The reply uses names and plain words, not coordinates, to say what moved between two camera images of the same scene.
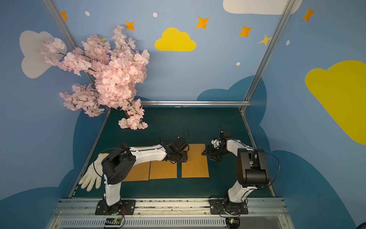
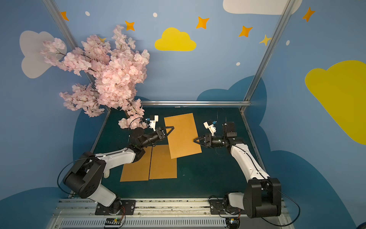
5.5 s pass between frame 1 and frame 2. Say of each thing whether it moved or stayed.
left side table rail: stayed
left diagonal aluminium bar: stayed
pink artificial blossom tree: stayed
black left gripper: moved
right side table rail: stayed
